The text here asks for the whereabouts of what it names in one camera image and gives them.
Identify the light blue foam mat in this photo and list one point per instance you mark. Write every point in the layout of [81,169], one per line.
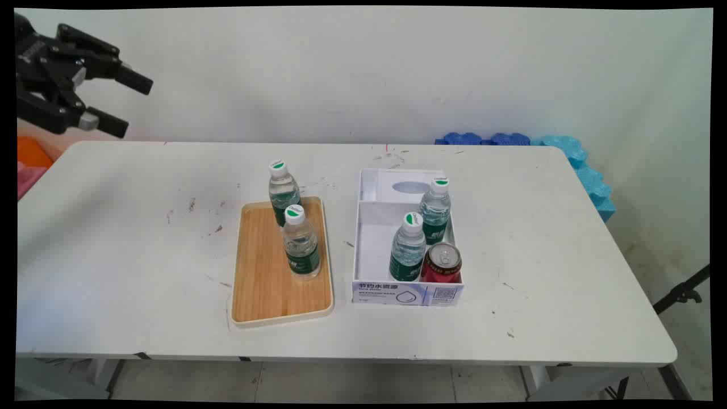
[590,179]

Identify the white table leg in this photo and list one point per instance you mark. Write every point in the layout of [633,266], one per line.
[103,375]

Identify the pink block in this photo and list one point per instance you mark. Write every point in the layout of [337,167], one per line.
[27,177]

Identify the dark blue foam mat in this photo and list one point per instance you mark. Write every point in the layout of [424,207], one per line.
[510,138]
[461,138]

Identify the red soda can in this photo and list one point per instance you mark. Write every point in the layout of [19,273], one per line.
[442,267]

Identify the wooden tray white rim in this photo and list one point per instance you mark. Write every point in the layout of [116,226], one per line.
[261,278]

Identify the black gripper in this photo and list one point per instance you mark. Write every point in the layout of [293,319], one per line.
[40,59]

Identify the black tripod leg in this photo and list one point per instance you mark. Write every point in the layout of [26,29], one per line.
[681,292]

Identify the water bottle green label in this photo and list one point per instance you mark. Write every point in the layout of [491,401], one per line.
[283,193]
[301,247]
[436,213]
[407,250]

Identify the white cardboard box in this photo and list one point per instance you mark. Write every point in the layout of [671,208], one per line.
[375,244]

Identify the orange block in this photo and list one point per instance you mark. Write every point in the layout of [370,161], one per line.
[31,152]

